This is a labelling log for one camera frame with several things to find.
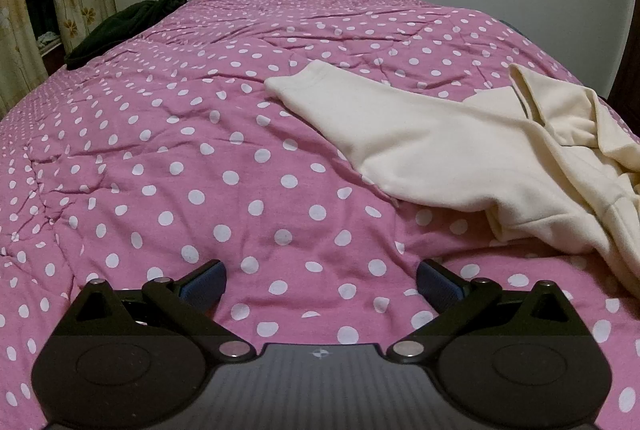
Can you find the pink polka-dot blanket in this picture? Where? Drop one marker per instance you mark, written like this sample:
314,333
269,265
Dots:
200,160

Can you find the cream sweatshirt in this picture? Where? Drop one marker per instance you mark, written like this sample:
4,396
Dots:
425,145

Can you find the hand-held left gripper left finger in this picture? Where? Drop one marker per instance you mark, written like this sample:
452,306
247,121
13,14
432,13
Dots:
202,282

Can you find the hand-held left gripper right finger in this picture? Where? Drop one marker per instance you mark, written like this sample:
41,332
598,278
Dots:
435,285

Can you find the dark wooden headboard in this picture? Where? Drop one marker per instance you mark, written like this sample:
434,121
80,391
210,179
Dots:
631,35

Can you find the dark cloth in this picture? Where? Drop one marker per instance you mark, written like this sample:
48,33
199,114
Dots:
115,27

